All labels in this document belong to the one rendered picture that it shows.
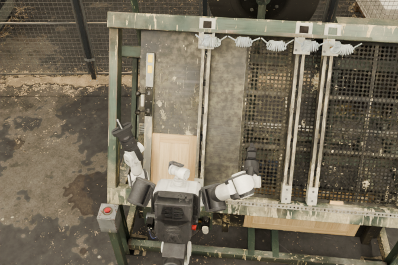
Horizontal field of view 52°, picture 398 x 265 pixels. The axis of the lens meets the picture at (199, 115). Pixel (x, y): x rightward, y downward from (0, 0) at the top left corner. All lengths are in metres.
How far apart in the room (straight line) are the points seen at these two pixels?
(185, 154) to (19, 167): 2.20
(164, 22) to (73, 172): 2.19
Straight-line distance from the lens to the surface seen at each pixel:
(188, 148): 2.77
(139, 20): 2.65
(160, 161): 2.83
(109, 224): 2.83
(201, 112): 2.66
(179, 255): 2.43
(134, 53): 2.80
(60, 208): 4.07
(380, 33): 2.73
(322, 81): 2.68
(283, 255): 3.50
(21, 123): 4.98
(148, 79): 2.71
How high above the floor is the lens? 3.24
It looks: 44 degrees down
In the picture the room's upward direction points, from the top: straight up
